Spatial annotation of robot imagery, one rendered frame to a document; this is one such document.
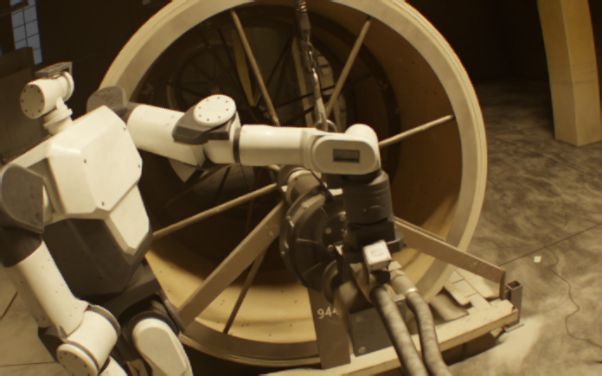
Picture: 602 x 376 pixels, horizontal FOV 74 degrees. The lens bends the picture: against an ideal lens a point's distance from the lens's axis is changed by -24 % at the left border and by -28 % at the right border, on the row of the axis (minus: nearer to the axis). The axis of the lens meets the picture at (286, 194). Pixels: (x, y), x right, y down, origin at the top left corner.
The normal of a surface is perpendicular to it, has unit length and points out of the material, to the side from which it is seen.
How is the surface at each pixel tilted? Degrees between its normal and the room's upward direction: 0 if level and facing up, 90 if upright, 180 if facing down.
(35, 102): 96
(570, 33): 90
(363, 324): 90
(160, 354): 90
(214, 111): 39
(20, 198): 81
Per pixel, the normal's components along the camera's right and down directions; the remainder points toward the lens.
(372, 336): 0.15, 0.26
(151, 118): -0.11, -0.55
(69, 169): 0.53, 0.03
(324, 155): -0.15, 0.31
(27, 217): 0.93, -0.26
